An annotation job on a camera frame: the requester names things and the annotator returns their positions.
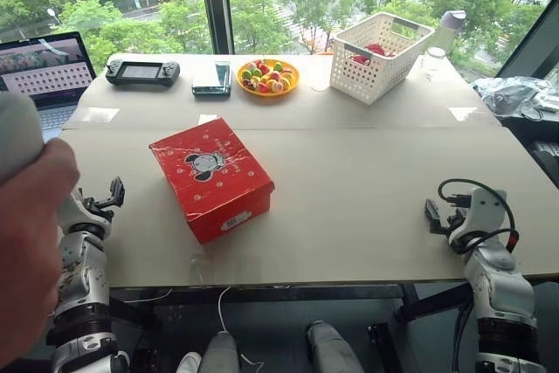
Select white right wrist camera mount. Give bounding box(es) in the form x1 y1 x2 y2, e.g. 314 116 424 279
448 187 510 245

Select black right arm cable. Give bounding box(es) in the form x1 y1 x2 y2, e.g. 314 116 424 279
437 178 521 256

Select clear plastic bag with items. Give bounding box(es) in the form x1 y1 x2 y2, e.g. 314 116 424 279
473 75 559 120

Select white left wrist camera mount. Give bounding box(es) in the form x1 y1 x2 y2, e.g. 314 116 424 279
56 189 114 238

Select black handheld game console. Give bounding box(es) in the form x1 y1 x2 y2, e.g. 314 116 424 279
105 59 182 86

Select red items in basket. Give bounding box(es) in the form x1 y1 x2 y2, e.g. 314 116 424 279
350 42 397 65

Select clear glass jar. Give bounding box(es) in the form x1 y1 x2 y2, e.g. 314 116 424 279
420 46 447 76

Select bottle with purple lid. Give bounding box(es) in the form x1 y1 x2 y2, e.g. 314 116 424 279
431 9 468 58

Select orange plate of candies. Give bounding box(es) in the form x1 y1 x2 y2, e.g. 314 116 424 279
236 58 301 95

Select dark slanted window frame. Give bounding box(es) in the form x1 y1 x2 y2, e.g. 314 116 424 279
494 4 559 82

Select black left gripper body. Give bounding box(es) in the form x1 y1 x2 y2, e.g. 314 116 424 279
80 196 115 222

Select white rounded shape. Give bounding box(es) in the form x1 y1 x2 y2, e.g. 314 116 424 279
176 350 203 373

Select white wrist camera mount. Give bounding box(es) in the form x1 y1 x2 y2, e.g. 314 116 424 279
56 189 114 238
448 187 510 245

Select dark window frame post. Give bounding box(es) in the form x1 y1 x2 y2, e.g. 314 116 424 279
196 0 236 56

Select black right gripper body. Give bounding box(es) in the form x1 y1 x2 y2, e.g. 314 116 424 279
438 208 467 238

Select grey shirt sleeve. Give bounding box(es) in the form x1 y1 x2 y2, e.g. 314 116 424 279
0 92 45 184

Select red gift box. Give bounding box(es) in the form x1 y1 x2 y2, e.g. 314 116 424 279
148 117 276 245

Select silver open laptop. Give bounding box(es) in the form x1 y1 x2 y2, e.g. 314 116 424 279
0 31 98 143

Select white perforated plastic basket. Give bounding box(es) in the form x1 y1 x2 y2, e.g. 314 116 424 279
328 11 437 107

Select black table leg frame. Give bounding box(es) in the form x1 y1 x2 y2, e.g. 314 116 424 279
365 281 473 373

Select white hanging cable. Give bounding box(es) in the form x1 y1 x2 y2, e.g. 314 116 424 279
217 286 264 369

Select silver and teal small box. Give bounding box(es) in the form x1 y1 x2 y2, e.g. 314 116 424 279
190 60 233 97

